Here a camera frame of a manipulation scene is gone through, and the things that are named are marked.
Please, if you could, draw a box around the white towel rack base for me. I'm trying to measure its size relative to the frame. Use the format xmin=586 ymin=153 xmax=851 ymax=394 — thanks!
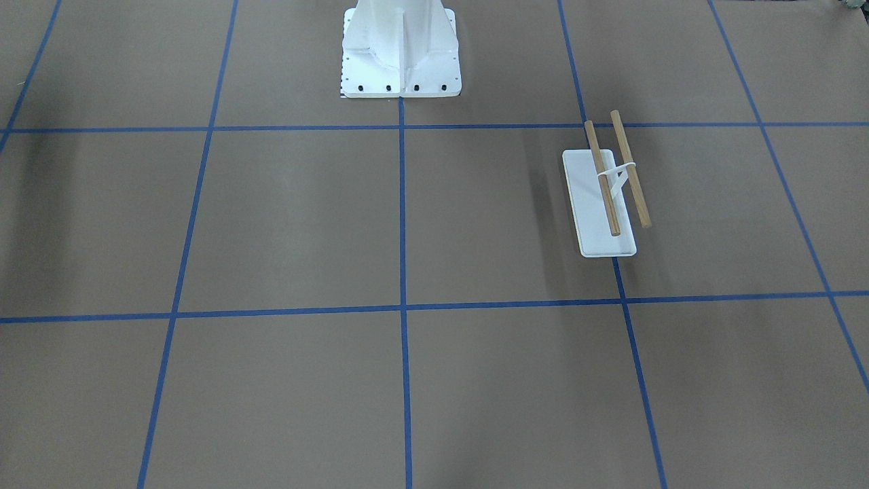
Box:
xmin=562 ymin=149 xmax=637 ymax=259

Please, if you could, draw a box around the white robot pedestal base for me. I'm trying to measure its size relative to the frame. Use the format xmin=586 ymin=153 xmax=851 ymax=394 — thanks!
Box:
xmin=339 ymin=1 xmax=462 ymax=98

